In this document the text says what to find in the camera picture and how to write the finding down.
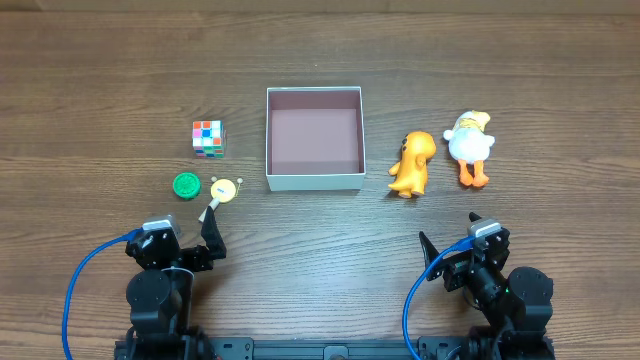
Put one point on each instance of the orange dinosaur toy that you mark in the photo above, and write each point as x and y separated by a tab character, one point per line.
411	171

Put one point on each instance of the white cardboard box pink inside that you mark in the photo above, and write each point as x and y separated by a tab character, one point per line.
315	138

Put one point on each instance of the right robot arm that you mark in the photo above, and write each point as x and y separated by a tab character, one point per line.
517	307

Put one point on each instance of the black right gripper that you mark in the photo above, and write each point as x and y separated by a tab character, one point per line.
460	270

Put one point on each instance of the green round plastic disc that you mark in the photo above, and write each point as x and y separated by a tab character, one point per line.
186	185

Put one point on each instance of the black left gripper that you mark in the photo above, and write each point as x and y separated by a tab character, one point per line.
190	256

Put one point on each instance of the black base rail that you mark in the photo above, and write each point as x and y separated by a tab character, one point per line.
330	349

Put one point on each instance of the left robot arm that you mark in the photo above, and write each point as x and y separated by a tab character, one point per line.
160	296

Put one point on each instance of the white plush duck yellow hat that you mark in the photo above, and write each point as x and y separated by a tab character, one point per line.
470	147

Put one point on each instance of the yellow wooden rattle drum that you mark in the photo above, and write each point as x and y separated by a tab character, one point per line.
222	191

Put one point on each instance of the multicolour puzzle cube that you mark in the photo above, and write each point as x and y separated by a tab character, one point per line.
209	138

